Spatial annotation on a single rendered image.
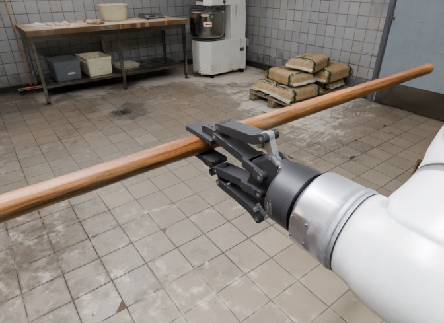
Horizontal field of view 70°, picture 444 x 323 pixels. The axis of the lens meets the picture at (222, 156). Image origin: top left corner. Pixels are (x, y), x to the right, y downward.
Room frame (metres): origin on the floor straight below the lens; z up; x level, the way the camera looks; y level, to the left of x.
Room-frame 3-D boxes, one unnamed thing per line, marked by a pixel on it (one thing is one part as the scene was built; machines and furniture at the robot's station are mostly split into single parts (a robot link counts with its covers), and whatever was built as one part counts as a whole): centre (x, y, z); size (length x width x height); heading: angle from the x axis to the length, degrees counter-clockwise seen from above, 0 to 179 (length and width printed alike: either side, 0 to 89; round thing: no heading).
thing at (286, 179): (0.32, -0.07, 1.19); 0.09 x 0.07 x 0.08; 38
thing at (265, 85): (4.15, -0.73, 0.22); 0.62 x 0.36 x 0.15; 132
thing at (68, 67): (4.46, 2.20, 0.35); 0.50 x 0.36 x 0.24; 37
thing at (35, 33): (4.88, 1.64, 0.45); 2.20 x 0.80 x 0.90; 127
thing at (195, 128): (0.44, 0.03, 1.21); 0.07 x 0.03 x 0.01; 38
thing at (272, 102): (4.18, -1.08, 0.07); 1.20 x 0.80 x 0.14; 127
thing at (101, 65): (4.72, 1.86, 0.35); 0.50 x 0.36 x 0.24; 38
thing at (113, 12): (5.04, 1.57, 1.01); 0.43 x 0.42 x 0.21; 127
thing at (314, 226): (0.26, -0.12, 1.19); 0.09 x 0.06 x 0.09; 128
